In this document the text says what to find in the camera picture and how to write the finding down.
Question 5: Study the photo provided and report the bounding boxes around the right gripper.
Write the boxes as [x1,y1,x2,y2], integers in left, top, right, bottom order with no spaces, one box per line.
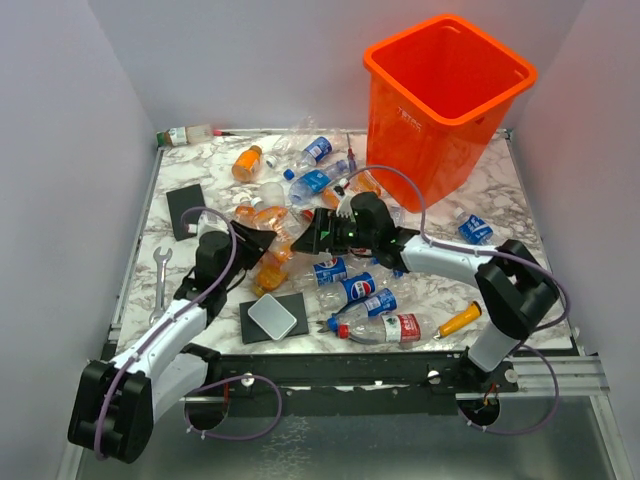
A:
[291,208,377,256]

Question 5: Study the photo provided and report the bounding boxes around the large crushed orange bottle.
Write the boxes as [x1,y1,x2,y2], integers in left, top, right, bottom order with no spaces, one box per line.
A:
[234,197,303,264]

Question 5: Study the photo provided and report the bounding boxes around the brown coffee bottle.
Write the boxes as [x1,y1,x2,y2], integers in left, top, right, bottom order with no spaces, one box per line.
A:
[156,124,216,147]

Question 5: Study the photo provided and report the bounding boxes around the red label water bottle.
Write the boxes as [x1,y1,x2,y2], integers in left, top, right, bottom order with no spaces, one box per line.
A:
[337,313,435,345]

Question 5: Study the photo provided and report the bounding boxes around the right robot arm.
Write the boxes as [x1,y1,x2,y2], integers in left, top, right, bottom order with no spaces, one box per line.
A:
[292,193,564,391]

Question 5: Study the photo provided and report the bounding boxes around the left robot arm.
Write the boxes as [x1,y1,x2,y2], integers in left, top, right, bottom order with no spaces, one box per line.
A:
[67,221,276,463]

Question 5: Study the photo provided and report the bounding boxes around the orange plastic bin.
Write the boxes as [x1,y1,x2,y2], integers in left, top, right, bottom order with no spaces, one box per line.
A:
[363,14,537,213]

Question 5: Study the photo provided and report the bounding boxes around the orange bottle lower left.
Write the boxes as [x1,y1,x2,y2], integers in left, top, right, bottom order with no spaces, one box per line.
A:
[252,264,288,297]

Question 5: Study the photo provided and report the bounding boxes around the blue pepsi bottle upper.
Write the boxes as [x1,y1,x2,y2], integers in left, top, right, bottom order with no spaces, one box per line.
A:
[289,257,348,289]

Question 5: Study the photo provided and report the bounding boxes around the blue pepsi bottle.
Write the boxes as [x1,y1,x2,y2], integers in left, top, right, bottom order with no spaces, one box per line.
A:
[289,257,348,289]
[317,272,376,311]

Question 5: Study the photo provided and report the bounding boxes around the blue label water bottle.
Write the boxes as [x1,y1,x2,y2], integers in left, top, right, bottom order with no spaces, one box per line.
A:
[289,160,350,205]

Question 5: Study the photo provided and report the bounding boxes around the clear plastic cup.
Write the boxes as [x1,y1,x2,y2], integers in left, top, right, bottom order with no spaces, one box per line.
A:
[257,182,285,207]

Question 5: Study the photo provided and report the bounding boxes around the blue pepsi bottle middle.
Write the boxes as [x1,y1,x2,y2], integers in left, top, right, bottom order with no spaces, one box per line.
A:
[317,272,376,311]

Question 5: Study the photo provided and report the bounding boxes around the white rounded box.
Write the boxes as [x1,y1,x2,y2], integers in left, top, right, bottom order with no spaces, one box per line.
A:
[248,294,297,341]

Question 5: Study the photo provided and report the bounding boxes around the small orange juice bottle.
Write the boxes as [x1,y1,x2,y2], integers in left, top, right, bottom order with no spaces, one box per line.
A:
[231,145,262,183]

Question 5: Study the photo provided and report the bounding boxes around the blue label bottle top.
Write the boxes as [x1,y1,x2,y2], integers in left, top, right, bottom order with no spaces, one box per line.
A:
[294,136,333,169]

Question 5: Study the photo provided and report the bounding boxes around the red screwdriver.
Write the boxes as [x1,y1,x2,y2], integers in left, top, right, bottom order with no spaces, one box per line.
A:
[345,132,357,172]

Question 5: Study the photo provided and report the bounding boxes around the black foam pad upper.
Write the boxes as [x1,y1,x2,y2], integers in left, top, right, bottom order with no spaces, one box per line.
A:
[166,184,206,241]

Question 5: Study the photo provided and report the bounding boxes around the silver wrench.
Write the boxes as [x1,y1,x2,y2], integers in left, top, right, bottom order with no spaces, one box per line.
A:
[149,247,173,325]

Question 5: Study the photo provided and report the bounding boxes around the red pen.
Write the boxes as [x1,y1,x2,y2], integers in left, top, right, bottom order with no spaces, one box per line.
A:
[212,129,235,137]

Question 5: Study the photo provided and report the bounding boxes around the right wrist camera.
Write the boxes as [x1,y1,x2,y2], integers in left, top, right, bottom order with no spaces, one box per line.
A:
[333,178,353,218]

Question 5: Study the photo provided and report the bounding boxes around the blue handle pliers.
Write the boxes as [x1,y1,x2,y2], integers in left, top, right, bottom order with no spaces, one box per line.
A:
[316,318,339,334]

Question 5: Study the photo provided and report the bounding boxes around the yellow handle utility knife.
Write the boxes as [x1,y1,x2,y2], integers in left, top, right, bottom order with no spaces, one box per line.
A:
[433,301,482,340]

